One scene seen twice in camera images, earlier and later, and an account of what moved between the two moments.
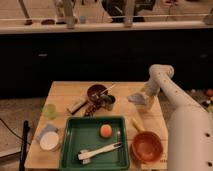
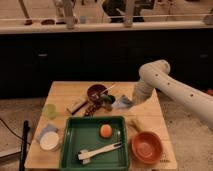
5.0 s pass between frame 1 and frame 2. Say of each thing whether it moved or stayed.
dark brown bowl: stayed
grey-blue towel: moved
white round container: stayed
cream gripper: moved
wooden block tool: stayed
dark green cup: stayed
